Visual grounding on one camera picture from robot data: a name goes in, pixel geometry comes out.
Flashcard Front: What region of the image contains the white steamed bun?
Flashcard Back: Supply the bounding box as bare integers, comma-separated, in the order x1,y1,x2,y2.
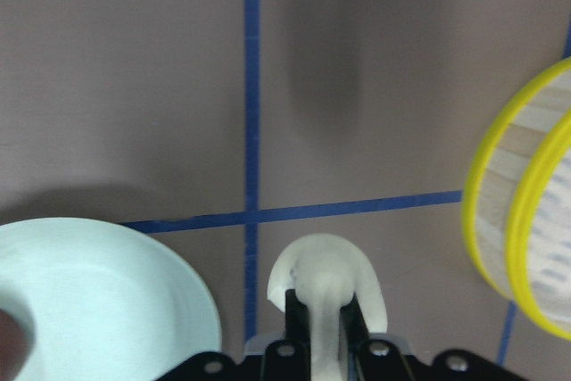
267,234,388,380

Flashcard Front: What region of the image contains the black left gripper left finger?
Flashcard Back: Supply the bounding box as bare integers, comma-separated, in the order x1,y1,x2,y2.
285,289,311,380

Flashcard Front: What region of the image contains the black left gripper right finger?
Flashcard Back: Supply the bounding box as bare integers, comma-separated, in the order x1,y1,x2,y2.
339,295,369,380

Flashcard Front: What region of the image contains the yellow rimmed top steamer layer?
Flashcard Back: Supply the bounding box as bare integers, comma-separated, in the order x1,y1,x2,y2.
506,112,570,340

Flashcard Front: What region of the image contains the yellow rimmed bottom steamer layer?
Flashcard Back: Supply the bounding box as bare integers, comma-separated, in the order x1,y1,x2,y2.
461,58,570,300

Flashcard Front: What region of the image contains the light green plate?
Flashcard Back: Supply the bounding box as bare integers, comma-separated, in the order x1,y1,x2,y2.
1,218,221,380

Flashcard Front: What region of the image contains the brown bun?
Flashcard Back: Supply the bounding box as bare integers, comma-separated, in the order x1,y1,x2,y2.
0,310,30,381

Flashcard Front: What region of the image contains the yellow rimmed steamer layer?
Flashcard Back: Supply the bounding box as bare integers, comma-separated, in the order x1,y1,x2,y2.
506,112,570,340
461,58,570,300

